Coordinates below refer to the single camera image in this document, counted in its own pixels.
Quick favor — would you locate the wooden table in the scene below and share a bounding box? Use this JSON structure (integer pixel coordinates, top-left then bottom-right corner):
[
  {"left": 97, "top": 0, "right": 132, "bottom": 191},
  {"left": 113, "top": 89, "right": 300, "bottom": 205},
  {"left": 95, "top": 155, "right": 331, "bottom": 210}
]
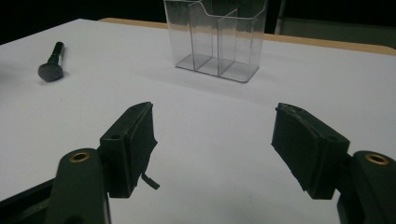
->
[{"left": 98, "top": 17, "right": 396, "bottom": 57}]

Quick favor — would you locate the clear acrylic organizer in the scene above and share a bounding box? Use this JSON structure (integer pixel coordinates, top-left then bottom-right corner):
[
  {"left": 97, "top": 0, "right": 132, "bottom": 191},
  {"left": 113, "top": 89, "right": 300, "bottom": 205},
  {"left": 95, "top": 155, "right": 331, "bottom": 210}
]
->
[{"left": 163, "top": 0, "right": 269, "bottom": 84}]

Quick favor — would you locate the white table cover sheet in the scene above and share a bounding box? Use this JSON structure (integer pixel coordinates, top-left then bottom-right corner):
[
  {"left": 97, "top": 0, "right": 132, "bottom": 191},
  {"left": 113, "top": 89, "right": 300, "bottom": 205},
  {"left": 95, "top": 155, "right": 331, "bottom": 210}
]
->
[{"left": 0, "top": 18, "right": 396, "bottom": 224}]

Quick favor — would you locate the white metal desk frame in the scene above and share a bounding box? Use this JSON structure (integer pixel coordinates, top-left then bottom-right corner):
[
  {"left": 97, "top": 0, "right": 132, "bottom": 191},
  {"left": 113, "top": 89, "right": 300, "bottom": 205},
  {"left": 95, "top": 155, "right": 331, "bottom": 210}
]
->
[{"left": 275, "top": 0, "right": 287, "bottom": 35}]

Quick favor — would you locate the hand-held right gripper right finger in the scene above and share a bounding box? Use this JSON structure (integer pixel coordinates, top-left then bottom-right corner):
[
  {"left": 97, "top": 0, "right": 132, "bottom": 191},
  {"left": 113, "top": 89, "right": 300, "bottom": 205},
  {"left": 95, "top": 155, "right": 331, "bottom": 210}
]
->
[{"left": 271, "top": 103, "right": 350, "bottom": 201}]

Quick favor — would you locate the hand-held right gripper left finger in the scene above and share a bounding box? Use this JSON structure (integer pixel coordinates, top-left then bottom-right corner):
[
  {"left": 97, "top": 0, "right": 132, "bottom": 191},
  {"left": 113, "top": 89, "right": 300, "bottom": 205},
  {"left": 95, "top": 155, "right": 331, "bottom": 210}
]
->
[{"left": 99, "top": 102, "right": 162, "bottom": 199}]

